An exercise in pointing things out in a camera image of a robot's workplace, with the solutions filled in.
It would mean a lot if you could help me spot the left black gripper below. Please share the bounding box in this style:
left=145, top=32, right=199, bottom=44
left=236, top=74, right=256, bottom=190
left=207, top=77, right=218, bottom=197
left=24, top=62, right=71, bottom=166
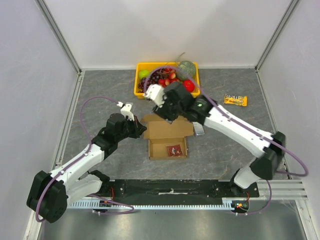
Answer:
left=115, top=114, right=147, bottom=142

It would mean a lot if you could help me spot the brown cardboard box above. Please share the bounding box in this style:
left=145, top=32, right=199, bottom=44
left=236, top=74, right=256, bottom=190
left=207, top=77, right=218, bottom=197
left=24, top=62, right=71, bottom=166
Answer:
left=141, top=113, right=194, bottom=161

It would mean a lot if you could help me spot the red sachet packet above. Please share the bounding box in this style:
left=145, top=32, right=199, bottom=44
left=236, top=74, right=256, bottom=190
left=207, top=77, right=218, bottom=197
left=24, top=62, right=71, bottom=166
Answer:
left=167, top=144, right=183, bottom=157

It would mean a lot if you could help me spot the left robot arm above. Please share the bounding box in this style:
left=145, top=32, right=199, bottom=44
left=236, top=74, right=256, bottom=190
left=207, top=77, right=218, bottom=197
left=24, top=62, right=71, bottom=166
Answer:
left=26, top=113, right=147, bottom=223

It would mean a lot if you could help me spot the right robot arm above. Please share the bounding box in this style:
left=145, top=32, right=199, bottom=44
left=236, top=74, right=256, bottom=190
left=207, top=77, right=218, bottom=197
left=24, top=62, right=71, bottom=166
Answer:
left=144, top=82, right=286, bottom=197

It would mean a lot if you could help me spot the silver toothpaste box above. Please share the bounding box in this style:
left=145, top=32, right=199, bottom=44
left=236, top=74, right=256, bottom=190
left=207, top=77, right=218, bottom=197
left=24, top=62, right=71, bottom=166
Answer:
left=192, top=122, right=205, bottom=136

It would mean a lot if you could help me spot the red apple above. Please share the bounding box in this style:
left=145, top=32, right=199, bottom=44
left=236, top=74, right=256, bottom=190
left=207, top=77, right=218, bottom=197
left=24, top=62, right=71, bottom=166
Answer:
left=182, top=80, right=196, bottom=93

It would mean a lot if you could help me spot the red grape bunch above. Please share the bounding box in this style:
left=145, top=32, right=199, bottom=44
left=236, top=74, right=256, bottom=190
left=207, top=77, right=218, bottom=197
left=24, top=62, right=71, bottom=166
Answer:
left=156, top=66, right=181, bottom=88

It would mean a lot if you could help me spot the upper purple grape bunch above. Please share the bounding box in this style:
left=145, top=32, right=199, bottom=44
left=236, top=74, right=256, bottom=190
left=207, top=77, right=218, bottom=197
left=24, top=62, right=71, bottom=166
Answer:
left=150, top=68, right=167, bottom=81

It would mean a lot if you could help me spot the netted green melon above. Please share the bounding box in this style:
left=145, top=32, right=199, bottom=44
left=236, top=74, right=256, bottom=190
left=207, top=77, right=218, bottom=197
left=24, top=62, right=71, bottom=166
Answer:
left=176, top=60, right=197, bottom=82

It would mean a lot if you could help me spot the dark purple grape bunch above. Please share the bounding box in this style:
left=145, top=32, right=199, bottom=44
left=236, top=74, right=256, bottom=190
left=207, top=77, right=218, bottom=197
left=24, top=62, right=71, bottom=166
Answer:
left=137, top=77, right=151, bottom=93

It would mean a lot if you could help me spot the green apple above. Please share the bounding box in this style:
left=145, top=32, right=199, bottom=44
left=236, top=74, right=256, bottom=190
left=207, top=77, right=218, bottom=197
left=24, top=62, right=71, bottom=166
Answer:
left=138, top=69, right=150, bottom=79

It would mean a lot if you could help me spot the yellow plastic bin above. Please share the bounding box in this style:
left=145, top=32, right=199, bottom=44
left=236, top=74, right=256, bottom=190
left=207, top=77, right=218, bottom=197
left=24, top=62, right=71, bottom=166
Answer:
left=133, top=62, right=201, bottom=99

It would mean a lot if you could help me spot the yellow candy bag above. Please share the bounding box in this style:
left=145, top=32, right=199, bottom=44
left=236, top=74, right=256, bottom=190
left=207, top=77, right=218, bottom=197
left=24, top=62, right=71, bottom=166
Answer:
left=223, top=94, right=248, bottom=107

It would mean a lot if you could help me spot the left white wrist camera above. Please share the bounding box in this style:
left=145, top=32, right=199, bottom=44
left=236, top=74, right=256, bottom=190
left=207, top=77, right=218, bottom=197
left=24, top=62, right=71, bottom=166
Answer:
left=116, top=101, right=135, bottom=121

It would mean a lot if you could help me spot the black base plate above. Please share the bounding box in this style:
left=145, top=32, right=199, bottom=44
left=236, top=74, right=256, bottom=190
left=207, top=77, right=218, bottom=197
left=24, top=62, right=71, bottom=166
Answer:
left=96, top=179, right=260, bottom=201

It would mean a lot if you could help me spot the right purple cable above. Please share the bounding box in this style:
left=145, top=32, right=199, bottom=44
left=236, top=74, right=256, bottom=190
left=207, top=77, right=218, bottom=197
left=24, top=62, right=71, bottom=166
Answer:
left=143, top=66, right=309, bottom=216

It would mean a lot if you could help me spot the slotted cable duct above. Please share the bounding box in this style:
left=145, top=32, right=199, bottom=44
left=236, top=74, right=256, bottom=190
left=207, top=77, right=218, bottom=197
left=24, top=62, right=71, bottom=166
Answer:
left=67, top=197, right=235, bottom=211

